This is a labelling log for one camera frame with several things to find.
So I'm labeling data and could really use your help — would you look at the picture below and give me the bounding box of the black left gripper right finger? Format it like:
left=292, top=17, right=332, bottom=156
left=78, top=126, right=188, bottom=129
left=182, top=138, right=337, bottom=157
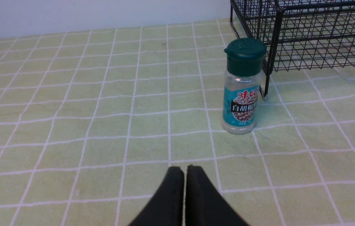
left=186, top=165, right=249, bottom=226

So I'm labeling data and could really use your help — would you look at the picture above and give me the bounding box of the black wire shelf rack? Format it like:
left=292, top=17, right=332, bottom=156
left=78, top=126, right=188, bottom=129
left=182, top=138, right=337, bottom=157
left=230, top=0, right=355, bottom=99

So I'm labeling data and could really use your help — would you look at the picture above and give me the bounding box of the green checkered tablecloth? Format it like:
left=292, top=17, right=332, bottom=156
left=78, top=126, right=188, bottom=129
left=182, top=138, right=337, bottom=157
left=0, top=19, right=355, bottom=226

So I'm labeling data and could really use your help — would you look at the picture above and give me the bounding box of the green-capped white pepper bottle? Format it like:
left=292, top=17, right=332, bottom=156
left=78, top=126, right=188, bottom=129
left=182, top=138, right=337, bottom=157
left=221, top=38, right=267, bottom=135

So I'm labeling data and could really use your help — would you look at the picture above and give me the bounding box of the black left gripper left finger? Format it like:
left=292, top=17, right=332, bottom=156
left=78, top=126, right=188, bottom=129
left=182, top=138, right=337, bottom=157
left=129, top=166, right=185, bottom=226

